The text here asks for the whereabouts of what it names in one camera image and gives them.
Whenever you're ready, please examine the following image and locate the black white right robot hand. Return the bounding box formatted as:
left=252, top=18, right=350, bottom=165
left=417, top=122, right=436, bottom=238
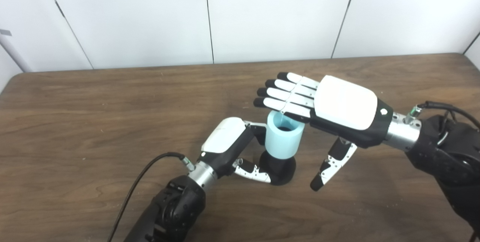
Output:
left=253, top=72, right=393, bottom=192

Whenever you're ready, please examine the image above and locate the light blue cylinder cup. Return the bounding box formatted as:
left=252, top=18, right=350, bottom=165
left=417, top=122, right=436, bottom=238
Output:
left=265, top=111, right=305, bottom=159

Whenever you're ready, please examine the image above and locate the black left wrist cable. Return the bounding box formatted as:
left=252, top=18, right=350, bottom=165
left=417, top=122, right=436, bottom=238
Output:
left=107, top=152, right=196, bottom=242

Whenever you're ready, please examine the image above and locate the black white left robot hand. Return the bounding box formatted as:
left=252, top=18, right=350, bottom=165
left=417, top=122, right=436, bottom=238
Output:
left=198, top=117, right=272, bottom=183

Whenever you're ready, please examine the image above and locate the black funnel-shaped nozzle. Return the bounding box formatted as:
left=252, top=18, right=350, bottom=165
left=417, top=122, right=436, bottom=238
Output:
left=259, top=150, right=297, bottom=186

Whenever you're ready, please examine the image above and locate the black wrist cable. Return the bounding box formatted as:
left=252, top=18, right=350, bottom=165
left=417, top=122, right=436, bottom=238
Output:
left=107, top=152, right=196, bottom=242
left=407, top=101, right=480, bottom=131

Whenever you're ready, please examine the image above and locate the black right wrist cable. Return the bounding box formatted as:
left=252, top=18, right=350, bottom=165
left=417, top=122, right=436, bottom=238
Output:
left=407, top=101, right=480, bottom=131

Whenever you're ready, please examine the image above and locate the white corner post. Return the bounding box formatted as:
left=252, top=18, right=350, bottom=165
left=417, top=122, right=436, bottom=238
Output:
left=0, top=28, right=33, bottom=73

